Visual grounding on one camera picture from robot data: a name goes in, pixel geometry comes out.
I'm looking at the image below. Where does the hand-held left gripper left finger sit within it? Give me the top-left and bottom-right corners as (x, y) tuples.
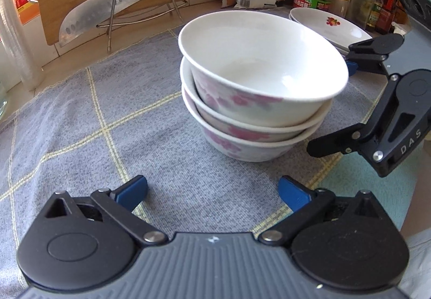
(44, 175), (169, 247)

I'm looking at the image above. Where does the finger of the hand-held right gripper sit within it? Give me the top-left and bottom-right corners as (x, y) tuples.
(306, 73), (431, 178)
(344, 33), (405, 77)

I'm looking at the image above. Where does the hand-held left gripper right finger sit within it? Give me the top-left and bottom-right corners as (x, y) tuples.
(258, 175), (384, 246)

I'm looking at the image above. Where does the white plate with fruit print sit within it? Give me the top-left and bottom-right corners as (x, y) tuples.
(290, 7), (373, 51)
(289, 10), (352, 57)

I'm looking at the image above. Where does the white bowl with pink flowers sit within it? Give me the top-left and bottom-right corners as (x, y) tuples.
(178, 10), (350, 128)
(182, 84), (332, 162)
(179, 58), (333, 143)

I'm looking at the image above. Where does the dark bottle with red label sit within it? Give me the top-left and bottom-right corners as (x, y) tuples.
(375, 0), (399, 35)

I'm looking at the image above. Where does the clear bottle with red cap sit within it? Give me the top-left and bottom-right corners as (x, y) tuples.
(346, 0), (375, 32)

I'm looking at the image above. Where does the spice jar with yellow lid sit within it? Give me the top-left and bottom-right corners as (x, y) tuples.
(332, 0), (351, 19)

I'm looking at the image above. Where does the grey checked cloth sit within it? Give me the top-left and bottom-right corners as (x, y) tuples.
(0, 5), (431, 299)

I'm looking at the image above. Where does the person's grey clothing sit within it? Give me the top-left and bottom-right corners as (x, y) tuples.
(399, 228), (431, 299)

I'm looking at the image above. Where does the steel wire rack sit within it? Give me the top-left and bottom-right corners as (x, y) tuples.
(96, 0), (190, 53)

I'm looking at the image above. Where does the kitchen knife with black handle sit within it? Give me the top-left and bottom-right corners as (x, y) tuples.
(58, 0), (210, 48)

